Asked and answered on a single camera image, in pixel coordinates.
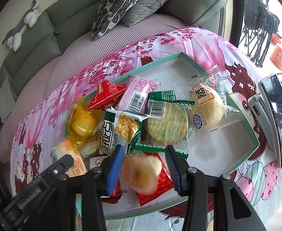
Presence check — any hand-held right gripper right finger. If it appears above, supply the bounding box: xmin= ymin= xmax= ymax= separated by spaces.
xmin=166 ymin=144 xmax=268 ymax=231

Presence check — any grey pillow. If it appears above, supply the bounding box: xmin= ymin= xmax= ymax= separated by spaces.
xmin=123 ymin=0 xmax=189 ymax=27

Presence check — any pale yellow bun packet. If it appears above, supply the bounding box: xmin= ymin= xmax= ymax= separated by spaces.
xmin=120 ymin=153 xmax=163 ymax=194

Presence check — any orange box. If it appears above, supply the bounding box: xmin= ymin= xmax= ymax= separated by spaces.
xmin=269 ymin=42 xmax=282 ymax=71

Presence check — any green white snack packet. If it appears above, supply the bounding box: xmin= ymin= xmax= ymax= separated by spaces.
xmin=99 ymin=106 xmax=150 ymax=157

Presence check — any black metal chair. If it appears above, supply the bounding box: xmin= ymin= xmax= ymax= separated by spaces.
xmin=239 ymin=0 xmax=281 ymax=68

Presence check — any smartphone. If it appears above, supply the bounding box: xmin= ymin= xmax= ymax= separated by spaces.
xmin=259 ymin=73 xmax=282 ymax=169

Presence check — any grey green sofa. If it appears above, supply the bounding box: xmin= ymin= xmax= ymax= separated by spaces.
xmin=0 ymin=0 xmax=228 ymax=106

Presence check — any black window frame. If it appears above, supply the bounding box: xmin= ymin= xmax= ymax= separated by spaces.
xmin=229 ymin=0 xmax=252 ymax=47

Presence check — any small white panda packet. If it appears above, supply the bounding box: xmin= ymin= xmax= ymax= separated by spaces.
xmin=88 ymin=156 xmax=108 ymax=171

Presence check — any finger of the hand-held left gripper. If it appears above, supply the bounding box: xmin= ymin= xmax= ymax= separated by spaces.
xmin=39 ymin=154 xmax=74 ymax=186

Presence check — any round cracker clear packet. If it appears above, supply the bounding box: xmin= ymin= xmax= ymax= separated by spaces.
xmin=135 ymin=99 xmax=195 ymax=159

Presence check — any white cream snack packet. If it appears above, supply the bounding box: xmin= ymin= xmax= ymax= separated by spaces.
xmin=80 ymin=135 xmax=103 ymax=159

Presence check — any small red snack packet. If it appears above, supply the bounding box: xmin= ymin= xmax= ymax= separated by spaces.
xmin=87 ymin=80 xmax=128 ymax=111

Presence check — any long red patterned packet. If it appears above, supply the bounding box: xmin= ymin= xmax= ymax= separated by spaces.
xmin=112 ymin=150 xmax=177 ymax=207

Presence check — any grey phone stand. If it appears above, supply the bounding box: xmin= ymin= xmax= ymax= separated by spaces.
xmin=248 ymin=93 xmax=276 ymax=150

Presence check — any pink snack packet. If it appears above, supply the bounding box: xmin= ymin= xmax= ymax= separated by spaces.
xmin=114 ymin=75 xmax=161 ymax=113

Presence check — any pink printed blanket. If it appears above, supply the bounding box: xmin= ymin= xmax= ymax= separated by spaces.
xmin=10 ymin=26 xmax=282 ymax=231

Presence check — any clear bun packet yellow label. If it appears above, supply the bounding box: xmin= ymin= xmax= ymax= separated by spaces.
xmin=188 ymin=70 xmax=245 ymax=133

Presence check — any yellow cake packet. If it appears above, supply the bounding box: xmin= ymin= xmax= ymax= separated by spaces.
xmin=65 ymin=100 xmax=100 ymax=147

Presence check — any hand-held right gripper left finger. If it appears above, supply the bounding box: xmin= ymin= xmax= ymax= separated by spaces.
xmin=39 ymin=144 xmax=125 ymax=231

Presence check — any pink sofa cover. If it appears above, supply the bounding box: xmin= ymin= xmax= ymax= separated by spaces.
xmin=0 ymin=13 xmax=199 ymax=163

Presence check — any dark green snack packet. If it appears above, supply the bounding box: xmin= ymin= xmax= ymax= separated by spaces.
xmin=149 ymin=90 xmax=177 ymax=103

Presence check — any beige orange snack packet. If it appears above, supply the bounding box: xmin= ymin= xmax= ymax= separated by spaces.
xmin=51 ymin=138 xmax=88 ymax=177

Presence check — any grey white plush toy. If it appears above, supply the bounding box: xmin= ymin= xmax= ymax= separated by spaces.
xmin=2 ymin=0 xmax=40 ymax=52

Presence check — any teal cardboard box tray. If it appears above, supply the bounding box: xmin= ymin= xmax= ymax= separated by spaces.
xmin=66 ymin=52 xmax=260 ymax=220

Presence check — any black white patterned pillow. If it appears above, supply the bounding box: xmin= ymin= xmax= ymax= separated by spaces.
xmin=92 ymin=0 xmax=151 ymax=41

